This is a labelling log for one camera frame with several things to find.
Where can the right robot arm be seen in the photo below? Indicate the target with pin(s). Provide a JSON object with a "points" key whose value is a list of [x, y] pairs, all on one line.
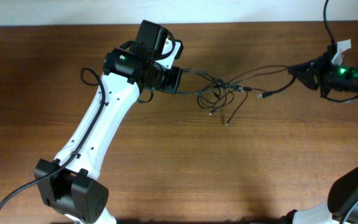
{"points": [[341, 205]]}

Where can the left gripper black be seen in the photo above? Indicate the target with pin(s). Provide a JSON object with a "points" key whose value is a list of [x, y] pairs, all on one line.
{"points": [[173, 80]]}

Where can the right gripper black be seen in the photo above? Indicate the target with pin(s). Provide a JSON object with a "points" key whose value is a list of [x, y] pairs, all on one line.
{"points": [[314, 70]]}

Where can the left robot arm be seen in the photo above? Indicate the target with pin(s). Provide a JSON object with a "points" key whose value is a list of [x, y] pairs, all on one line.
{"points": [[69, 184]]}

